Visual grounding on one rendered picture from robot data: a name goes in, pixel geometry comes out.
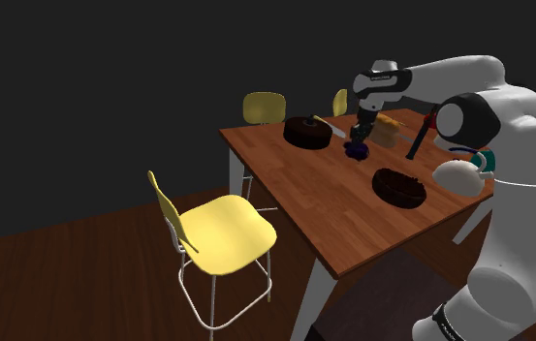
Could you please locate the white kettle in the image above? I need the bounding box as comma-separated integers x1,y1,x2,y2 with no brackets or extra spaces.
431,146,494,198

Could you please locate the teal mug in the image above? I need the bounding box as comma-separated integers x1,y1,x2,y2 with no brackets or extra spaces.
469,149,497,174

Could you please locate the wooden table with white legs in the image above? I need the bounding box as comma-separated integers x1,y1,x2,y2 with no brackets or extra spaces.
219,108,495,341

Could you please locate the purple grape bunch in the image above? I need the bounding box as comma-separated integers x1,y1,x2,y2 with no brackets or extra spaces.
344,140,371,161

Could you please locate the black and red tool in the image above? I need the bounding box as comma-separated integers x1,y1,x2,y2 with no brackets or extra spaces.
405,104,440,161

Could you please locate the yellow handled knife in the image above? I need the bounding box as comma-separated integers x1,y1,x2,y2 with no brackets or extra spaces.
307,113,347,140

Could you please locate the dark brown bowl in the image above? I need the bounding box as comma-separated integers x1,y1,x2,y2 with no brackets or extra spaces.
371,168,427,210

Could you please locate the yellow chair with white frame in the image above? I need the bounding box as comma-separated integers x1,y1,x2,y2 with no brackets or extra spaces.
146,170,278,341
241,91,288,213
332,88,349,118

